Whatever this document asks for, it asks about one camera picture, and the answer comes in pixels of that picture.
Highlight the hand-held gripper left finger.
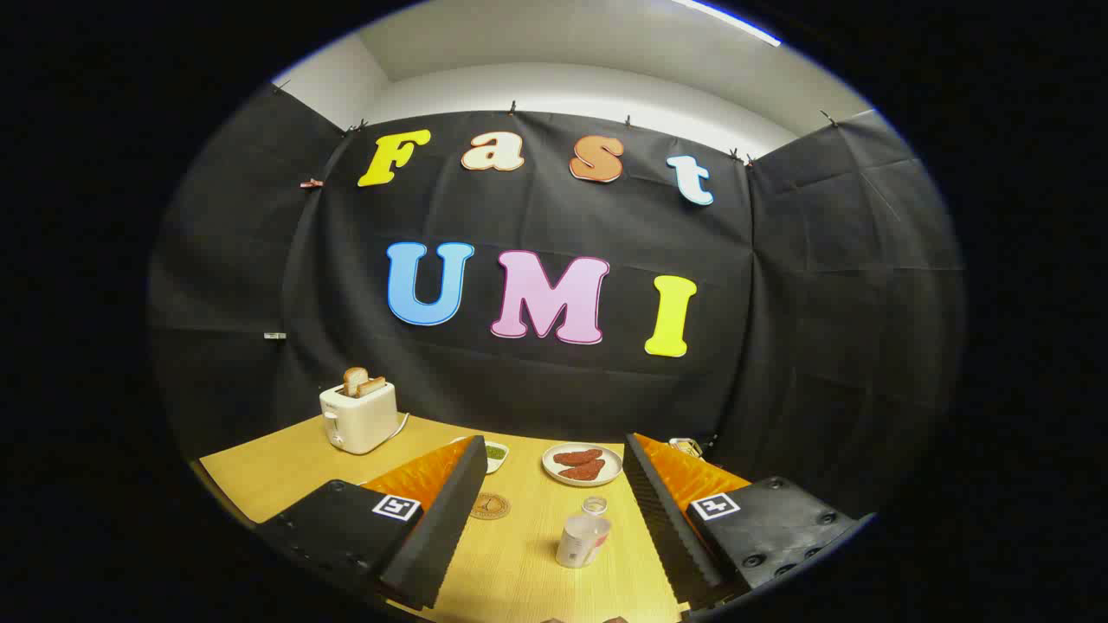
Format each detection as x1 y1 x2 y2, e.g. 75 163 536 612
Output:
255 435 488 611

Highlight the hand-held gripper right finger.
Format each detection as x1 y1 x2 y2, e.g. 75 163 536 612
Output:
623 433 875 611

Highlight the clear plastic juice bottle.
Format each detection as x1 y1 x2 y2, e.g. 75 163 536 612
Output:
556 496 612 569

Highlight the white round plate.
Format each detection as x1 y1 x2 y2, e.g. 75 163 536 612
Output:
542 442 624 487

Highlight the white divided seasoning dish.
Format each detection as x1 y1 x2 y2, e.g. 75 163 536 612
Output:
450 437 510 475

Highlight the wooden table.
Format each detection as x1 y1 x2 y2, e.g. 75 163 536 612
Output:
199 414 754 623

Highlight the cream toaster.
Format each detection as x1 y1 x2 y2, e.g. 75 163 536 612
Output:
319 379 401 455

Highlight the black backdrop cloth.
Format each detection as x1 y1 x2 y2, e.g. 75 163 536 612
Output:
147 82 966 520

